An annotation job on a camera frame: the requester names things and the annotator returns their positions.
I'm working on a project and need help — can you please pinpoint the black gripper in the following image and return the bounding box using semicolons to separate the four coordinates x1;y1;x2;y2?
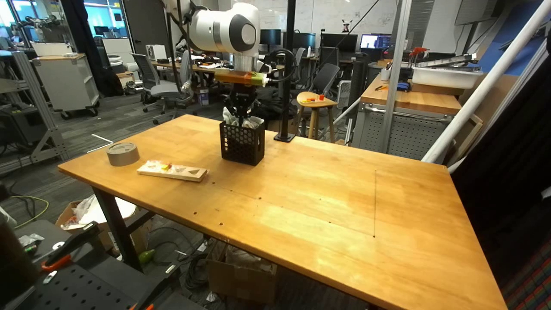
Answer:
225;85;257;126

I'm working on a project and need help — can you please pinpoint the small black mesh basket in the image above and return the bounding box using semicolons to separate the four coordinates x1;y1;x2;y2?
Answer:
216;118;266;168

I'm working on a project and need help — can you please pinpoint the long wooden office desk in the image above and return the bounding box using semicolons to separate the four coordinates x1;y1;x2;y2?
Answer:
154;59;285;106

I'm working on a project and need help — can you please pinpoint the black vertical pole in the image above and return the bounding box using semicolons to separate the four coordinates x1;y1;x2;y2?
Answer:
273;0;297;145

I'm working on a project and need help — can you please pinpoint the round wooden stool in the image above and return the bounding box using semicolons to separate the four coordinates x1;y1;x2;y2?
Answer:
294;90;338;143

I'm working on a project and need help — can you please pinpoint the grey office chair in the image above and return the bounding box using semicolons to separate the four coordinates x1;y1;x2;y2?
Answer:
132;50;195;126

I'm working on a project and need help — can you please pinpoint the dark computer monitor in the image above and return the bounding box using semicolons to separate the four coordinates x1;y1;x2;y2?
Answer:
318;32;359;57
259;28;283;49

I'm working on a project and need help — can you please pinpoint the black office chair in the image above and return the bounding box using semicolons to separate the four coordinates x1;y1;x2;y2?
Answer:
307;61;340;100

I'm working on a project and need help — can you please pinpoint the grey tape roll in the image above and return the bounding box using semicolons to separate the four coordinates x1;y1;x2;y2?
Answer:
104;142;140;169

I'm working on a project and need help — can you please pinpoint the lit blue screen monitor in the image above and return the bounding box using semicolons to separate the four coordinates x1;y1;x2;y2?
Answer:
357;33;393;52

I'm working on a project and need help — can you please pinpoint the small cardboard box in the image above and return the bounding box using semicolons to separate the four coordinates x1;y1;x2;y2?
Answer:
204;252;280;307

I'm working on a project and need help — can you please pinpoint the silver vertical pole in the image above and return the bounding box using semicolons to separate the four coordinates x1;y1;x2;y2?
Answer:
378;0;412;154

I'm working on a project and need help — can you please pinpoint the wooden top workbench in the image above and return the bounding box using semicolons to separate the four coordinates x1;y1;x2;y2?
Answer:
350;75;462;162

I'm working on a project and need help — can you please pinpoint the white cabinet cart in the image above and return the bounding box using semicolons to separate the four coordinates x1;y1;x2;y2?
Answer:
30;54;101;121

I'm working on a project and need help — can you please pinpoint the cardboard box with white bag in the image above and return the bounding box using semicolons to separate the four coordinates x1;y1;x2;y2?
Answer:
54;195;139;235

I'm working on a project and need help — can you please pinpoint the white tray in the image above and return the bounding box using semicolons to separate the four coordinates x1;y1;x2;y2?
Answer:
409;64;486;92

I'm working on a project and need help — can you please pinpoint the grey metal shelf rack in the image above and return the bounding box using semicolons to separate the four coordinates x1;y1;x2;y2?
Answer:
0;49;70;178

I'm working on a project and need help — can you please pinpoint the black perforated plate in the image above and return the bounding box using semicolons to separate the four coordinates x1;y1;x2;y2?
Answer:
15;252;173;310

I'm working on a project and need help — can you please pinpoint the white slanted pole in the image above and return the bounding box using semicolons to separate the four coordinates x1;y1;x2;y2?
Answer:
419;0;551;166

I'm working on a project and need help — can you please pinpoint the black table frame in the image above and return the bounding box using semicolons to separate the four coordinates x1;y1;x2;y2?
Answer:
90;188;144;273

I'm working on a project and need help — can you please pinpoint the orange handled tool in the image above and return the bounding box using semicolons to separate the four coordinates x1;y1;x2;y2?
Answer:
39;254;75;274

